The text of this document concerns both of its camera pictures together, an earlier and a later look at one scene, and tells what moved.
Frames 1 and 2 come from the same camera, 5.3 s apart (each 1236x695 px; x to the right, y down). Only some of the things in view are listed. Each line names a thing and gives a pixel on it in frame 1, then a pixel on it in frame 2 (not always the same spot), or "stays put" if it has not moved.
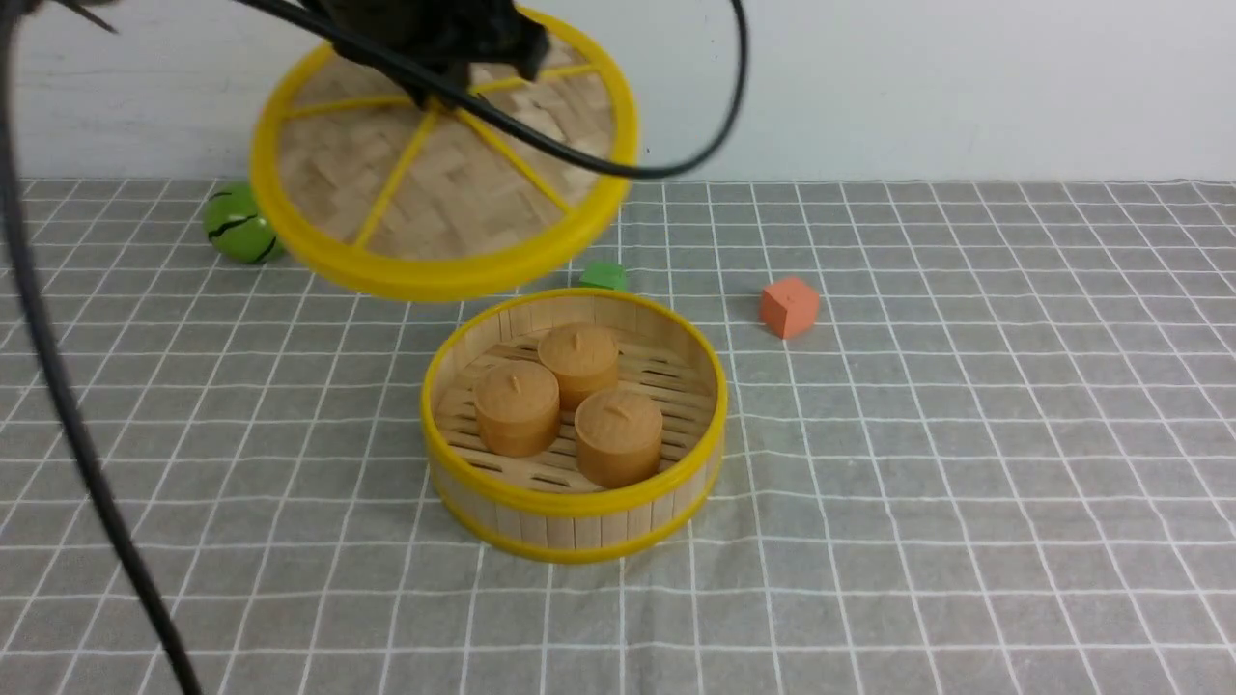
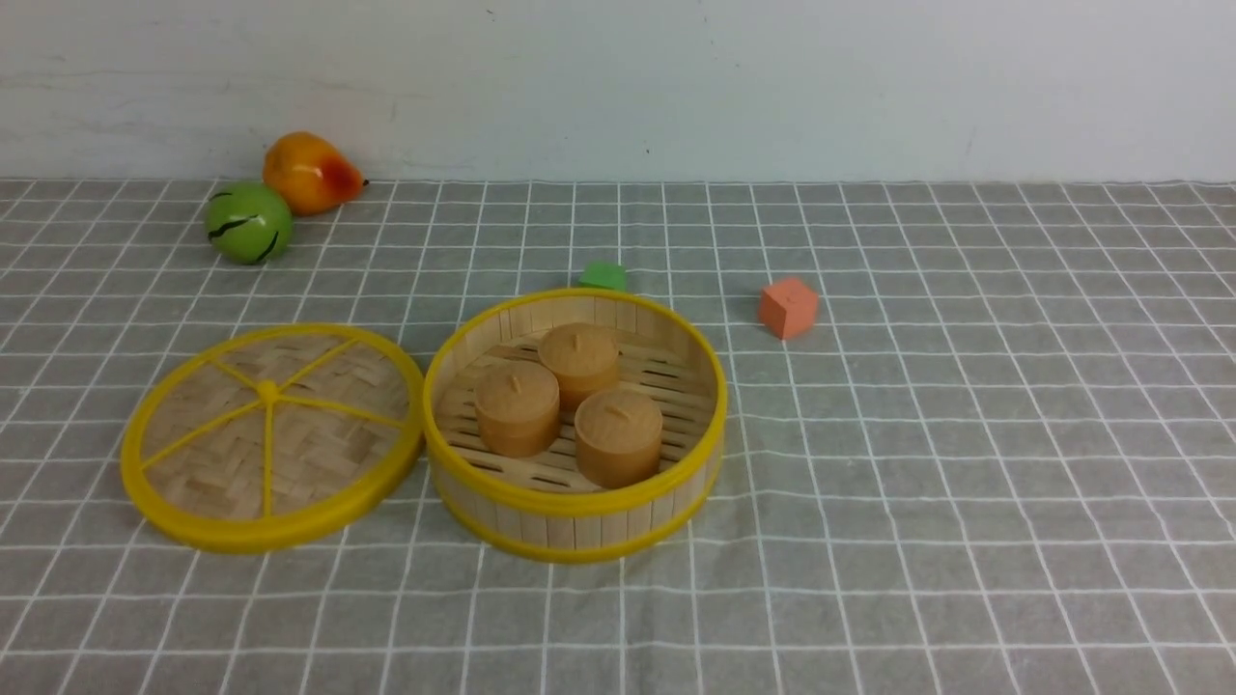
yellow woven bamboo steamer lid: x=382 y=196 to x=273 y=437
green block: x=604 y=274 stays put
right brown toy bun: x=618 y=437 stays put
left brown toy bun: x=519 y=408 stays put
